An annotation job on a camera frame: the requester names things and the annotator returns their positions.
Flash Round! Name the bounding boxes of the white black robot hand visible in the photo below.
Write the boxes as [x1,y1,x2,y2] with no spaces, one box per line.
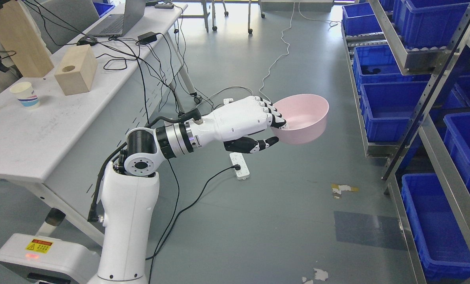
[189,96,286,153]

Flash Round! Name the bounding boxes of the pink ikea bowl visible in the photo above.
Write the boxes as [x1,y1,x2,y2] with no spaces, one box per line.
[272,94,329,144]

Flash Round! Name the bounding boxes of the robot base white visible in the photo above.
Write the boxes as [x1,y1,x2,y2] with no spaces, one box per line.
[0,233,101,284]

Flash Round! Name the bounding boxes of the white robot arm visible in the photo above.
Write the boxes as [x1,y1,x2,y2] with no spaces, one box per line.
[89,108,202,284]

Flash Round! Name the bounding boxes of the white power strip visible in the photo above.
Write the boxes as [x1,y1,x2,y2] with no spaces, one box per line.
[229,153,250,180]

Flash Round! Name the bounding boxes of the black power adapter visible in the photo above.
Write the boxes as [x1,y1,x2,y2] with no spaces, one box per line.
[137,31,159,45]

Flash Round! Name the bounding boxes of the grey laptop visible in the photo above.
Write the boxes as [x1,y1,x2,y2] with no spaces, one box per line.
[87,0,146,37]

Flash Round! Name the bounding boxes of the blue bin middle rack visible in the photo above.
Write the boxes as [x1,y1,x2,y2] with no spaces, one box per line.
[360,81,427,142]

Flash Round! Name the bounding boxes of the wooden block with hole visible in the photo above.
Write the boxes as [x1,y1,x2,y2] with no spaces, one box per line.
[54,45,97,95]

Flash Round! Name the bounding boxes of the white long desk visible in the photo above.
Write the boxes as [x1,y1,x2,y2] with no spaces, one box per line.
[0,1,195,245]

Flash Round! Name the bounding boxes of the steel rack with bins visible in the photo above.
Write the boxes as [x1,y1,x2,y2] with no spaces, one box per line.
[359,0,470,284]

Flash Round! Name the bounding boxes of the paper cup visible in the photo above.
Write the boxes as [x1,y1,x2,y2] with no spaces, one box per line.
[10,82,41,109]

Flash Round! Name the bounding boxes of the tall wooden board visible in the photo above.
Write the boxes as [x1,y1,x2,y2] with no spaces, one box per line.
[0,0,53,77]

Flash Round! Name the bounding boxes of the blue bin bottom right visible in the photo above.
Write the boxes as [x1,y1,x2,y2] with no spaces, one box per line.
[401,173,470,281]

